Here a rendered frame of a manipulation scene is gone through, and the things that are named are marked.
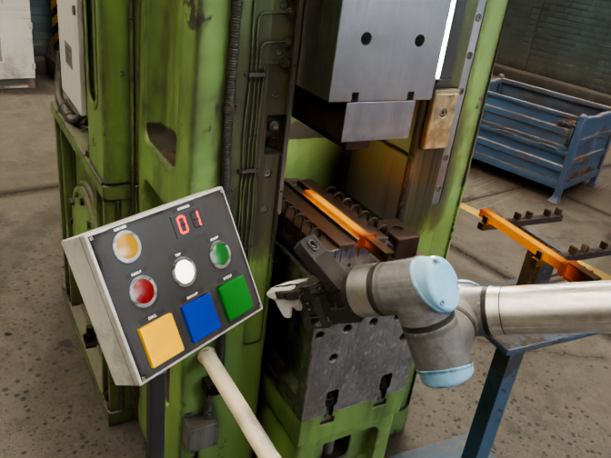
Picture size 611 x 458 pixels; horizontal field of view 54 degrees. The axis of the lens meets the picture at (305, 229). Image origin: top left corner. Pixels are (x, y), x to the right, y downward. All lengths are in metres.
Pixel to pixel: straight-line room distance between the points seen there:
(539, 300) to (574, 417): 1.85
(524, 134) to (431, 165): 3.48
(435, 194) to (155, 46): 0.91
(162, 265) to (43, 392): 1.52
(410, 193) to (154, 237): 0.90
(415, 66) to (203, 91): 0.49
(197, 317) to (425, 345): 0.44
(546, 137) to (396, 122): 3.77
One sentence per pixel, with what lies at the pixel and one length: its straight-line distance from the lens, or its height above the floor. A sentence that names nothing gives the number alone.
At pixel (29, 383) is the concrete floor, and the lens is 2.65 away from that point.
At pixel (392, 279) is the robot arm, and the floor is 1.22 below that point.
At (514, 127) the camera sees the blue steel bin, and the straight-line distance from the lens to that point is 5.32.
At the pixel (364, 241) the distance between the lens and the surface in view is 1.57.
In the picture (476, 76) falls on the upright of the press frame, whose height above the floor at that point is 1.39.
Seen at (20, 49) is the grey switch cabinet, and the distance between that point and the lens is 6.56.
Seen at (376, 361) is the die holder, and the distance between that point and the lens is 1.79.
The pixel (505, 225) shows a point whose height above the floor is 1.04.
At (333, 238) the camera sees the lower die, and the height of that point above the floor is 0.99.
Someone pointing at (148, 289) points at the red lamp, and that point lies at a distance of 1.12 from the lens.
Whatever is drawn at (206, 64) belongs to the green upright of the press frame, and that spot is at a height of 1.42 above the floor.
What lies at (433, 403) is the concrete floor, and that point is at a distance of 2.68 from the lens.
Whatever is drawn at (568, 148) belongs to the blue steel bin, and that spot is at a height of 0.45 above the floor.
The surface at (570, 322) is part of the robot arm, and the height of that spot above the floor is 1.18.
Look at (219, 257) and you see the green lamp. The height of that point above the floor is 1.09.
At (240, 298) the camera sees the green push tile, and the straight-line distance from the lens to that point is 1.26.
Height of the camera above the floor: 1.69
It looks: 26 degrees down
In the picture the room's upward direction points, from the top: 8 degrees clockwise
